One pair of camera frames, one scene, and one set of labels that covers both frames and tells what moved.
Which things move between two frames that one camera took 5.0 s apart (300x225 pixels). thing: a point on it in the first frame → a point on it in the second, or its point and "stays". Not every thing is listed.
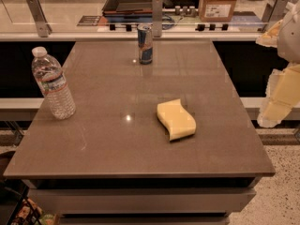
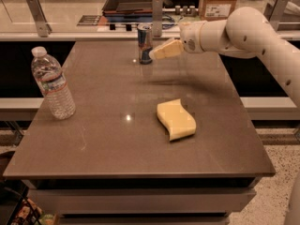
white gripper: [291, 37] → [191, 37]
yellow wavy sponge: [178, 121] stays
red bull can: [144, 37] stays
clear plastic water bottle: [53, 84] stays
